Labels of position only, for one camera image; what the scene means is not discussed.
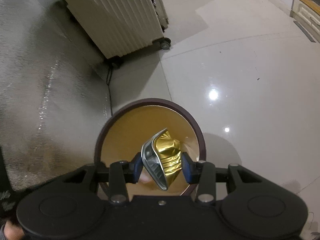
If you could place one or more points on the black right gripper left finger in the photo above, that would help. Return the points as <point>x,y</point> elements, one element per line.
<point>117,175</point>

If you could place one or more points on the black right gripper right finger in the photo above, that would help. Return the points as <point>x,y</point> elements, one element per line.
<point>205,175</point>

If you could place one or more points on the crushed gold can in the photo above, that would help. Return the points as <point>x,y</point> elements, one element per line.
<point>162,158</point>

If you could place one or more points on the round brown trash bin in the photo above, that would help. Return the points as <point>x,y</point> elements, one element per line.
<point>129,128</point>

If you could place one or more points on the person's right hand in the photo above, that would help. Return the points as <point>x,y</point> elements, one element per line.
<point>10,231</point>

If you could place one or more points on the beige ribbed suitcase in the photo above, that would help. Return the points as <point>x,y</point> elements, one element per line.
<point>121,27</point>

